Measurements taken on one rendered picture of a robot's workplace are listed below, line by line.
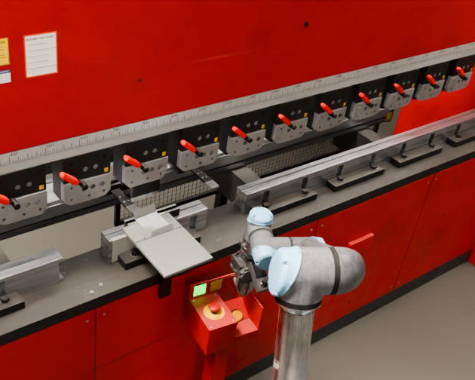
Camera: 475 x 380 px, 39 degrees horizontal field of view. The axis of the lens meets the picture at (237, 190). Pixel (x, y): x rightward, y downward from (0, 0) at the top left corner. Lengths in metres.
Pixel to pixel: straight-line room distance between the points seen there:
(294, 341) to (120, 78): 0.84
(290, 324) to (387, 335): 1.89
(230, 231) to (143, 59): 0.82
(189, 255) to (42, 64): 0.76
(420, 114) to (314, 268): 2.59
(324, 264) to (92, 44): 0.81
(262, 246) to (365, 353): 1.52
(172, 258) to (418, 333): 1.77
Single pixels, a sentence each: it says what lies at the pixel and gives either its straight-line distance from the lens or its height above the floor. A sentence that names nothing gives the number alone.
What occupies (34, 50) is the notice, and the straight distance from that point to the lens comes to 1.74.
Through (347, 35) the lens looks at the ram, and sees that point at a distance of 2.42.
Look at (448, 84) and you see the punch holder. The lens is 3.11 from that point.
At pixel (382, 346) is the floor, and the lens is 3.44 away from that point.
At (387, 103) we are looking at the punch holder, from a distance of 2.80.
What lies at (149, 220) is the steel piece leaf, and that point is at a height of 1.00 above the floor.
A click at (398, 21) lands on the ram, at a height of 1.57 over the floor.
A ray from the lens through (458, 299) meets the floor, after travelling 3.87.
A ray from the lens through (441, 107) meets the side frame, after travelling 3.98.
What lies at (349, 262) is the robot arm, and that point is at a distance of 1.61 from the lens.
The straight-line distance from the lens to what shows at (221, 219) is 2.50.
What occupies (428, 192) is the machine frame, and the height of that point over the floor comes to 0.72.
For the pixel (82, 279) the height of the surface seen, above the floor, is 0.88.
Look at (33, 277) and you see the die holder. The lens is 2.16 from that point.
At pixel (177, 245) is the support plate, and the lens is 2.17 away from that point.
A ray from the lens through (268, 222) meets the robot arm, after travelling 2.02.
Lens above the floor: 2.40
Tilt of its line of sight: 35 degrees down
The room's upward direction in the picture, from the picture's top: 9 degrees clockwise
